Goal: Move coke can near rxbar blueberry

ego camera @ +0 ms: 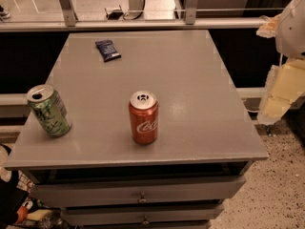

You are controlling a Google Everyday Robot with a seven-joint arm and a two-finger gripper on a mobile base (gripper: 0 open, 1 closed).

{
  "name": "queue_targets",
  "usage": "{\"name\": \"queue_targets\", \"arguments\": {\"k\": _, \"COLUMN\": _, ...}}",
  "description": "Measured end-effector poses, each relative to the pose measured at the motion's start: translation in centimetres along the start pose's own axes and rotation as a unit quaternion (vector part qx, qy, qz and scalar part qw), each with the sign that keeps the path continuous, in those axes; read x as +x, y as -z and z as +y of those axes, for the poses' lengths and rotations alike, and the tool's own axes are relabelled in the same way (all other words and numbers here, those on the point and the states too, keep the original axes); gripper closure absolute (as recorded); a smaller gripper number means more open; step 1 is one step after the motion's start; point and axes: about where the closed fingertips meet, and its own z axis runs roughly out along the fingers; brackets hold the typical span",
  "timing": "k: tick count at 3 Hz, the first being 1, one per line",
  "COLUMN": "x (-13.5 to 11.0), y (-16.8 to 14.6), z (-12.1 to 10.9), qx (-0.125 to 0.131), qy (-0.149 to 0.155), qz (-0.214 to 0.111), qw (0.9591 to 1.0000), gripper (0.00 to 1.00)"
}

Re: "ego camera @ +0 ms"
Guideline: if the red coke can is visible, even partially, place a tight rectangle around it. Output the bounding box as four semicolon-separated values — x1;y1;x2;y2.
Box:
129;91;158;145

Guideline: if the metal window railing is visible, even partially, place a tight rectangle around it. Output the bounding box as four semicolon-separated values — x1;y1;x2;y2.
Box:
0;0;269;32

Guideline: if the grey drawer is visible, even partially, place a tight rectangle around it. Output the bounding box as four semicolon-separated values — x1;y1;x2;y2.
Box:
30;176;245;208
62;203;223;226

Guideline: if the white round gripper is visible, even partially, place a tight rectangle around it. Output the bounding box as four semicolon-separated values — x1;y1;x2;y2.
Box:
256;0;305;125

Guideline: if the green soda can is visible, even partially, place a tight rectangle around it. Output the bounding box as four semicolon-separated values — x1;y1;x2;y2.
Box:
27;84;71;136

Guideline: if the clutter bag on floor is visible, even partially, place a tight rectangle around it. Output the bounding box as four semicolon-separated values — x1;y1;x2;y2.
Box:
0;143;61;229

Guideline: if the blue rxbar blueberry wrapper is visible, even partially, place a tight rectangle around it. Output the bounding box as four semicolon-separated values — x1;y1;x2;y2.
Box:
95;40;121;62

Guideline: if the grey middle drawer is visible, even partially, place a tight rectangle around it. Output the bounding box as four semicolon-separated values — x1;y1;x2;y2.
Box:
62;203;223;226

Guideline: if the grey top drawer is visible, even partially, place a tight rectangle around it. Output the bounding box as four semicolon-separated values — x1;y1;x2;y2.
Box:
30;176;245;208

